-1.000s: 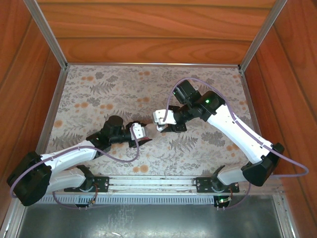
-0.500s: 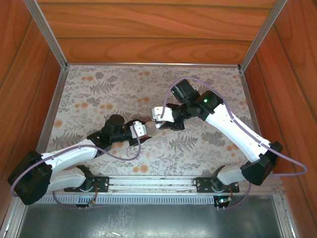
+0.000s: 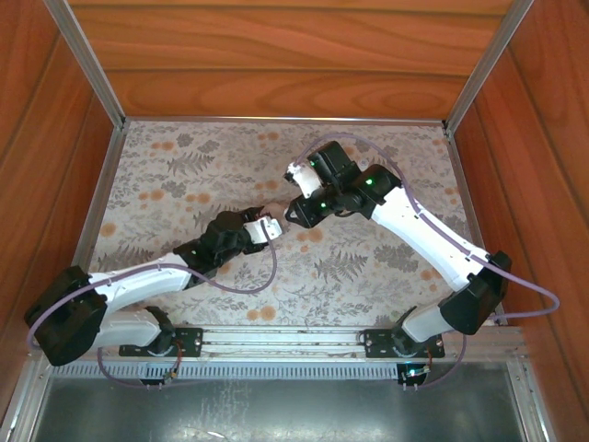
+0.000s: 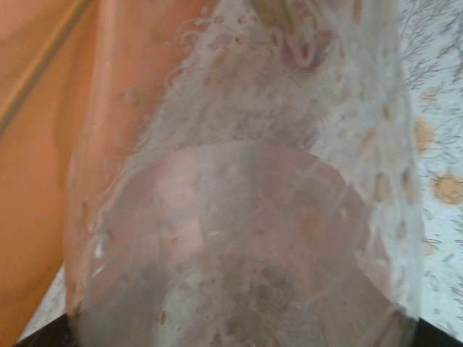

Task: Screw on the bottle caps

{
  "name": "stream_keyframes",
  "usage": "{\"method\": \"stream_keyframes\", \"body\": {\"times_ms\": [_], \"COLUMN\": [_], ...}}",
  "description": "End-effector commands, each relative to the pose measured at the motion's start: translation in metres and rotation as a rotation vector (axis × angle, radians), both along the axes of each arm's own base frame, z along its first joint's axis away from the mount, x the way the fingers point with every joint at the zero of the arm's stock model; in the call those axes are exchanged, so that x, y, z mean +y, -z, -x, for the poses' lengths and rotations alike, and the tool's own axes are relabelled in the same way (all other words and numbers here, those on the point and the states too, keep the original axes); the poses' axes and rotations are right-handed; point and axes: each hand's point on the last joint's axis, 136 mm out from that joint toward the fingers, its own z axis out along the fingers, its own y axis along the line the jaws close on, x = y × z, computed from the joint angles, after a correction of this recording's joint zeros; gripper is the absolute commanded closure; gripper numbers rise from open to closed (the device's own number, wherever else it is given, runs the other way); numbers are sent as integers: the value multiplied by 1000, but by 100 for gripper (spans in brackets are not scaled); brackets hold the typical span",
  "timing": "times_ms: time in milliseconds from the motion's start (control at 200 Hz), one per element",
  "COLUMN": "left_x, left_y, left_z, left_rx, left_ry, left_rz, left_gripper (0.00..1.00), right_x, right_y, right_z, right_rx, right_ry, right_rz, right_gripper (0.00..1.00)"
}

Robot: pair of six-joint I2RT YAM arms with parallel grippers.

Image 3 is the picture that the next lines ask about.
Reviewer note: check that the aluminium frame post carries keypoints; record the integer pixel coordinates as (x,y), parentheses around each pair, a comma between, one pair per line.
(484,64)
(90,64)

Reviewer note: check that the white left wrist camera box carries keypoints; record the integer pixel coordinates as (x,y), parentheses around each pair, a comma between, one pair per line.
(269,229)

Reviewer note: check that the floral print tablecloth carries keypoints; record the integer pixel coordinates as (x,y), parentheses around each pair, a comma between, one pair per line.
(152,184)

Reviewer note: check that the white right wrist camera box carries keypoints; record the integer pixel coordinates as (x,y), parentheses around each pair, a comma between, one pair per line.
(306,179)

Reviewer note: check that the small circuit board green light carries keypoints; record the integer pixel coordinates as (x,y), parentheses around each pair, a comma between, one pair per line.
(414,372)

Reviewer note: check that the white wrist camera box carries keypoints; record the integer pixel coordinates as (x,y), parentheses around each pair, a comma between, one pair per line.
(269,229)
(306,179)

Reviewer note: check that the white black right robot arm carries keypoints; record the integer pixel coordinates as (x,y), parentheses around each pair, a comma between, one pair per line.
(428,230)

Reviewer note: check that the aluminium mounting rail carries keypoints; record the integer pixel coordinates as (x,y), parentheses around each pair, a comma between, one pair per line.
(276,336)

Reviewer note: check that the aluminium frame rail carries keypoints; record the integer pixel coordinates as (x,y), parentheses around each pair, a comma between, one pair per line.
(91,221)
(25,405)
(529,405)
(276,119)
(460,175)

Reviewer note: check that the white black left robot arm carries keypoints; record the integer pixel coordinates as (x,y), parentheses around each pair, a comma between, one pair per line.
(138,285)

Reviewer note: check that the steel sheet panel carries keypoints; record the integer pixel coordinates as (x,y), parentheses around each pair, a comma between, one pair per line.
(276,410)

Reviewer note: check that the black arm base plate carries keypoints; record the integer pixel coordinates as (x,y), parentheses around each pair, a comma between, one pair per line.
(379,343)
(133,350)

